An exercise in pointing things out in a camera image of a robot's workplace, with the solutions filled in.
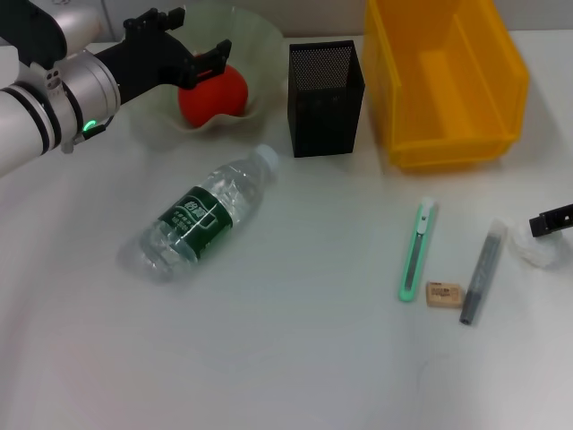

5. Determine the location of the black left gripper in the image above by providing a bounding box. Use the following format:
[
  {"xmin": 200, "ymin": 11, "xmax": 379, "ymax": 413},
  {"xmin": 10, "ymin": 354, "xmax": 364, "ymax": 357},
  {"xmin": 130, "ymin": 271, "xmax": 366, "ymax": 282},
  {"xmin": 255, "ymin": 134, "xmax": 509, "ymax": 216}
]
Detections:
[{"xmin": 91, "ymin": 5, "xmax": 233, "ymax": 106}]

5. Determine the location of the red ball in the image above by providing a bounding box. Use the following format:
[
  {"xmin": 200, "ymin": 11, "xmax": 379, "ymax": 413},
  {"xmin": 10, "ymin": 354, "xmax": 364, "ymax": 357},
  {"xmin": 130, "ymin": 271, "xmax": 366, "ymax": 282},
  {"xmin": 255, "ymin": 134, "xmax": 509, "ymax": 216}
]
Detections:
[{"xmin": 177, "ymin": 64, "xmax": 250, "ymax": 129}]

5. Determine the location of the dark grey marker pen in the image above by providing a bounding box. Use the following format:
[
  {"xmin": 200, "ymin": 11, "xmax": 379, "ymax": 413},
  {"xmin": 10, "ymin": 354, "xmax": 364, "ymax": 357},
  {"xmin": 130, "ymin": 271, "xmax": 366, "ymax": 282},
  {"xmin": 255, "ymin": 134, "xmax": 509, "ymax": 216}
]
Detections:
[{"xmin": 458, "ymin": 219, "xmax": 509, "ymax": 327}]

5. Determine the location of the tan eraser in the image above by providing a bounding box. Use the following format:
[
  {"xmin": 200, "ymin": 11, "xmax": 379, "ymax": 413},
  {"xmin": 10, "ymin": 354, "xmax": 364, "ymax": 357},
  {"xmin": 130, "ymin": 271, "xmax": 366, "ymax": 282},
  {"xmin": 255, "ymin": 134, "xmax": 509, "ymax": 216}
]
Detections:
[{"xmin": 424, "ymin": 280, "xmax": 465, "ymax": 309}]

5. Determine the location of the green white utility knife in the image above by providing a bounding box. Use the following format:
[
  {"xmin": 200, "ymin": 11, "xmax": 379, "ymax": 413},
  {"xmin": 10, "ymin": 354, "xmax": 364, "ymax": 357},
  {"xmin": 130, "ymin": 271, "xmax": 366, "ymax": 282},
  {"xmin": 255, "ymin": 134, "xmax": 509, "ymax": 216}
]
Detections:
[{"xmin": 396, "ymin": 196, "xmax": 436, "ymax": 304}]

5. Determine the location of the clear green-label water bottle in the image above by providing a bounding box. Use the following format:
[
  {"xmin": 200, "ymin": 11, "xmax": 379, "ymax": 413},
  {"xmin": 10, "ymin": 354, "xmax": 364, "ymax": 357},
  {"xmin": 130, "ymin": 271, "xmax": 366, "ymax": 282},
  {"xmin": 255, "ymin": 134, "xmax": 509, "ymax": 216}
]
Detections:
[{"xmin": 116, "ymin": 143, "xmax": 282, "ymax": 286}]

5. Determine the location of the translucent green fruit bowl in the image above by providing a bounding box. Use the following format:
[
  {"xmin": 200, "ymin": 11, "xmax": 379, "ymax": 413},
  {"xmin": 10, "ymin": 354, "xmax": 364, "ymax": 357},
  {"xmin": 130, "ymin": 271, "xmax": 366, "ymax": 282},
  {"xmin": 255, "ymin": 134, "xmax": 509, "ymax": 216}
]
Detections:
[{"xmin": 124, "ymin": 6, "xmax": 286, "ymax": 151}]

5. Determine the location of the black mesh pen holder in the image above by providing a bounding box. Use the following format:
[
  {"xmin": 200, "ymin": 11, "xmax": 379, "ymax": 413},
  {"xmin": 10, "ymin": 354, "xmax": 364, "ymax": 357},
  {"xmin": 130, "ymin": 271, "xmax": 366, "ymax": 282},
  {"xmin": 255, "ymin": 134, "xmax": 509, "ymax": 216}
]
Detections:
[{"xmin": 288, "ymin": 39, "xmax": 366, "ymax": 159}]

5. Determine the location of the yellow plastic bin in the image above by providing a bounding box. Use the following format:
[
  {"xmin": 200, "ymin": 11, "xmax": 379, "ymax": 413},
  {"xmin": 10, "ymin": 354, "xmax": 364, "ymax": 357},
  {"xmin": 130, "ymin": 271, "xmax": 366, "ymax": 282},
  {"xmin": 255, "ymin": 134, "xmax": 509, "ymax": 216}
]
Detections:
[{"xmin": 362, "ymin": 0, "xmax": 530, "ymax": 174}]

